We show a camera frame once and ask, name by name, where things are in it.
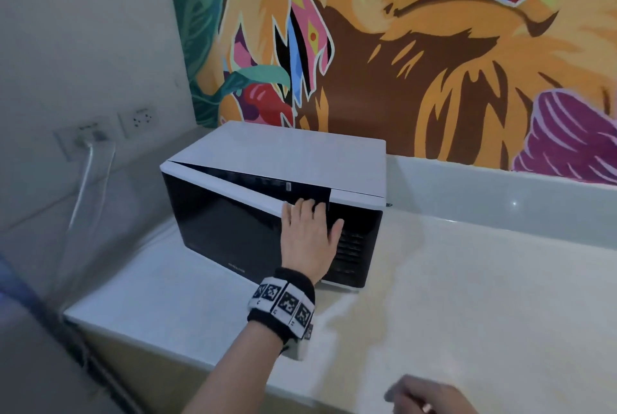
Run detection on person's left forearm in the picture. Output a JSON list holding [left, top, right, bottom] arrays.
[[182, 320, 286, 414]]

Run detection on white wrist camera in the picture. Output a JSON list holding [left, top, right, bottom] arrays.
[[282, 325, 314, 362]]

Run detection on grey power plug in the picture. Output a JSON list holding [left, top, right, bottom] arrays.
[[76, 130, 111, 145]]

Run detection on white microwave oven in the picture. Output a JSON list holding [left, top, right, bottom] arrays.
[[159, 121, 388, 290]]

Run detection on colourful wall mural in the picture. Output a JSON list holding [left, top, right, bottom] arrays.
[[164, 0, 617, 186]]

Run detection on white power cable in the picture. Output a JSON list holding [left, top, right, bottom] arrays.
[[62, 139, 117, 238]]

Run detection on white wall socket with plug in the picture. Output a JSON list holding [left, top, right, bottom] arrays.
[[53, 117, 120, 162]]

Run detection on black marker-printed wristband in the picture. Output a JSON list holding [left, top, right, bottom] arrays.
[[247, 267, 317, 343]]

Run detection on black glass microwave door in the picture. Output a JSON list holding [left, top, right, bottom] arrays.
[[159, 161, 329, 286]]

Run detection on person's left hand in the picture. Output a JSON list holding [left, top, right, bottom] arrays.
[[281, 198, 345, 285]]

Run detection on person's right hand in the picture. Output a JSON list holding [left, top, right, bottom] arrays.
[[384, 374, 479, 414]]

